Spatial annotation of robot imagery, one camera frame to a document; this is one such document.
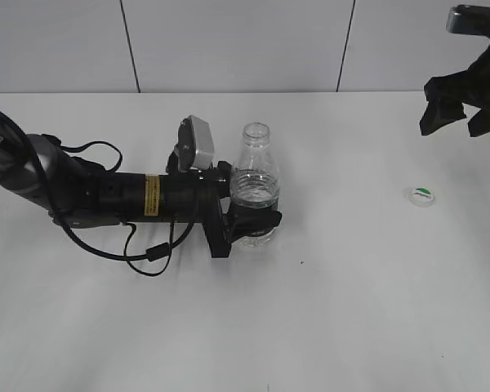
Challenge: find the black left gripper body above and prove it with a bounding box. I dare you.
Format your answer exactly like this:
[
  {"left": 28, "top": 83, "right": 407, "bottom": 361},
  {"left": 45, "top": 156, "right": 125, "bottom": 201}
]
[{"left": 191, "top": 161, "right": 232, "bottom": 258}]

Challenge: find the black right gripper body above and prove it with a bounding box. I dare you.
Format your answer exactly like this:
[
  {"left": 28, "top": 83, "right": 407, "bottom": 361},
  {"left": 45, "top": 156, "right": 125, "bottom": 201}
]
[{"left": 424, "top": 44, "right": 490, "bottom": 110}]

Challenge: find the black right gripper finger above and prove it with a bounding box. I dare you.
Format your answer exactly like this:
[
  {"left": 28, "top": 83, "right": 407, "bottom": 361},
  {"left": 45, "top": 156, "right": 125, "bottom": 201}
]
[
  {"left": 468, "top": 109, "right": 490, "bottom": 138},
  {"left": 419, "top": 97, "right": 466, "bottom": 136}
]

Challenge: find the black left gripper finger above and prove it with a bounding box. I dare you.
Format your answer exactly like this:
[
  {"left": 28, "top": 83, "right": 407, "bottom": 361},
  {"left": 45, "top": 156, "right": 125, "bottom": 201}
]
[{"left": 225, "top": 208, "right": 283, "bottom": 244}]

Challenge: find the clear cestbon water bottle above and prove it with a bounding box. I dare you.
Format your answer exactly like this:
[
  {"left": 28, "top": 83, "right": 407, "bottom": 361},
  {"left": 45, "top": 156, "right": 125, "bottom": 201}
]
[{"left": 228, "top": 121, "right": 282, "bottom": 249}]

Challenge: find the white green bottle cap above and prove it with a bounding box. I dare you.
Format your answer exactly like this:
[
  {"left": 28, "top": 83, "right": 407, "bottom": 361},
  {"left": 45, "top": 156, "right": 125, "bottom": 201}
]
[{"left": 405, "top": 187, "right": 436, "bottom": 207}]

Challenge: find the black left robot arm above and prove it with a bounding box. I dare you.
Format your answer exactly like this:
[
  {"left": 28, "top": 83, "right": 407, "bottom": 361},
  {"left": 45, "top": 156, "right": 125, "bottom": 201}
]
[{"left": 0, "top": 111, "right": 282, "bottom": 258}]

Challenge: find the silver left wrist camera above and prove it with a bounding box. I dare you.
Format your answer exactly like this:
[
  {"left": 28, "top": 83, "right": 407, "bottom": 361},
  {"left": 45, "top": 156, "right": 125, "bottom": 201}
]
[{"left": 166, "top": 115, "right": 215, "bottom": 174}]

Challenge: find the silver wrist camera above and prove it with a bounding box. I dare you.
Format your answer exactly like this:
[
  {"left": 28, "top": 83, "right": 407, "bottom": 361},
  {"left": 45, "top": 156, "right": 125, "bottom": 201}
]
[
  {"left": 446, "top": 4, "right": 490, "bottom": 39},
  {"left": 166, "top": 115, "right": 215, "bottom": 174}
]

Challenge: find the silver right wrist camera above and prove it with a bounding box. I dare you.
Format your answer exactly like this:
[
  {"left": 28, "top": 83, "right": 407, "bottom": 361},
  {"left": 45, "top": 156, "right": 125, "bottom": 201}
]
[{"left": 446, "top": 4, "right": 490, "bottom": 39}]

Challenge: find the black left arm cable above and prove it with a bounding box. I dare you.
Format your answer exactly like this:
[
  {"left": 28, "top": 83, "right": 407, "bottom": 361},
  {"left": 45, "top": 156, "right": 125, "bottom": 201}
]
[{"left": 20, "top": 140, "right": 197, "bottom": 278}]

